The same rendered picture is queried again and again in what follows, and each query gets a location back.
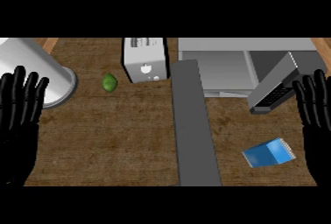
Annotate dark grey microwave door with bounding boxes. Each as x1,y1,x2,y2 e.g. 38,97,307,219
169,59,223,187

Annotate blue milk carton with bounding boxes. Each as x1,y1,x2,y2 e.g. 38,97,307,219
240,137,297,168

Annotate green avocado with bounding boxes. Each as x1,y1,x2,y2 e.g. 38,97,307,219
100,73,119,93

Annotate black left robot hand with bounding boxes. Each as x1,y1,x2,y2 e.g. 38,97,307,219
0,65,50,187

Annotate white toaster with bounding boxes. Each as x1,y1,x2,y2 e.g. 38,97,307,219
121,38,171,84

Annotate grey microwave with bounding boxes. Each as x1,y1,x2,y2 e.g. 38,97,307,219
177,38,328,116

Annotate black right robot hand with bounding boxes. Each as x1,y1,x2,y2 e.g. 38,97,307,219
291,68,331,187

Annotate white cylindrical appliance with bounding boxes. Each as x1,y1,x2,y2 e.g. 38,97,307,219
0,38,78,109

